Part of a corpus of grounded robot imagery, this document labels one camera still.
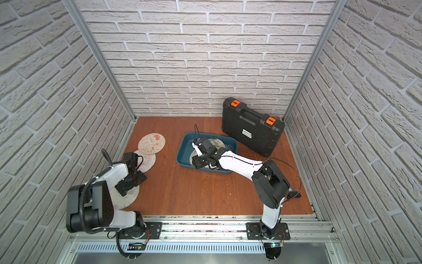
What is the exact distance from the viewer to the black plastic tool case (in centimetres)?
83

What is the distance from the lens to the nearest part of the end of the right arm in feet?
2.11

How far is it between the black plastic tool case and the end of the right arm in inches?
11.4
